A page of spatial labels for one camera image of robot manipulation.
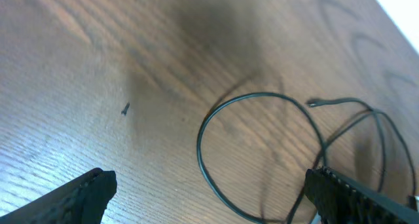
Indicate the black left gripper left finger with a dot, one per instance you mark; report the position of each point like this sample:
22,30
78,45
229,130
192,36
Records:
82,200

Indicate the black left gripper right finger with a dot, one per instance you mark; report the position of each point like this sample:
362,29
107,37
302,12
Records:
340,199

